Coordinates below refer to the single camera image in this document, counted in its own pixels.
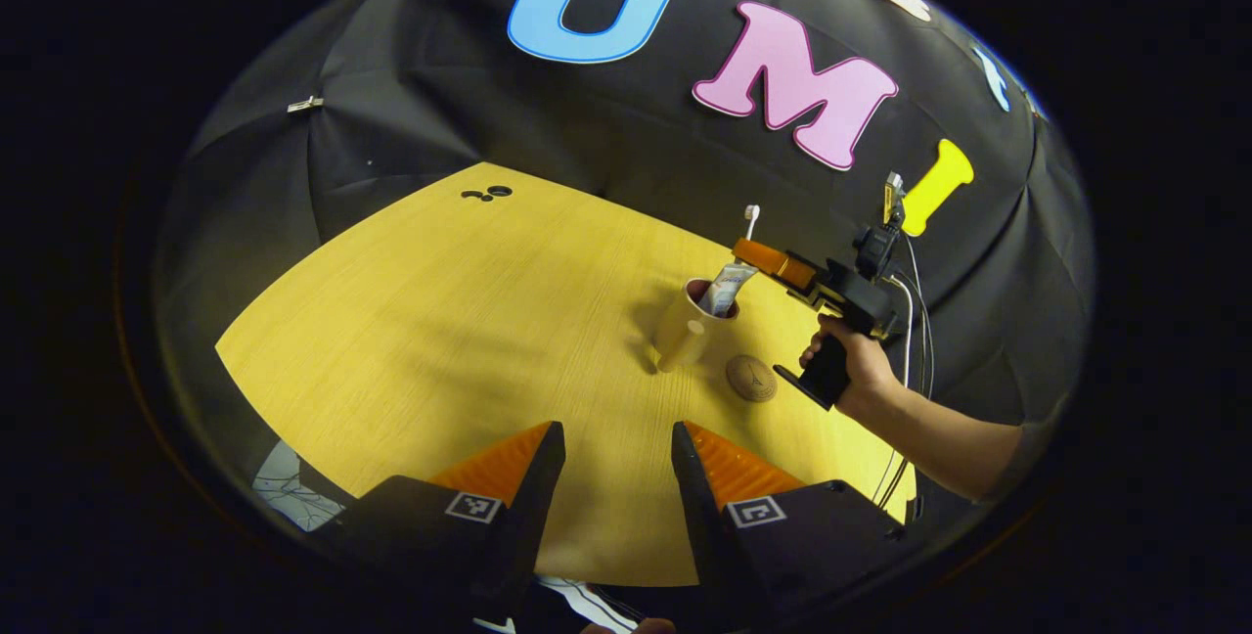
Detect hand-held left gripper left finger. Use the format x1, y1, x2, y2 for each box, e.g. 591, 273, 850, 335
323, 421, 566, 630

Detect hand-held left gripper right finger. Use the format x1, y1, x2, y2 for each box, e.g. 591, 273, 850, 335
671, 421, 906, 621

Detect white toothpaste tube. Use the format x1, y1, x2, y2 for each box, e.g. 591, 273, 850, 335
706, 260, 759, 318

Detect round cork coaster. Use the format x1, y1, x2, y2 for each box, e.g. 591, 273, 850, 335
725, 353, 779, 403

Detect beige cup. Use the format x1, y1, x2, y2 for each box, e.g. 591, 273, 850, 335
653, 277, 741, 374

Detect wooden desktop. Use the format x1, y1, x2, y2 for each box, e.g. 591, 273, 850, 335
215, 161, 920, 588

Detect black backdrop cloth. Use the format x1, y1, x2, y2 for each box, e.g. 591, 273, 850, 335
156, 0, 1096, 518

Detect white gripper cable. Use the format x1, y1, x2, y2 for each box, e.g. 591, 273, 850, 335
873, 274, 917, 510

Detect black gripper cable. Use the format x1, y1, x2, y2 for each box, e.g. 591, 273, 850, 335
900, 235, 937, 400

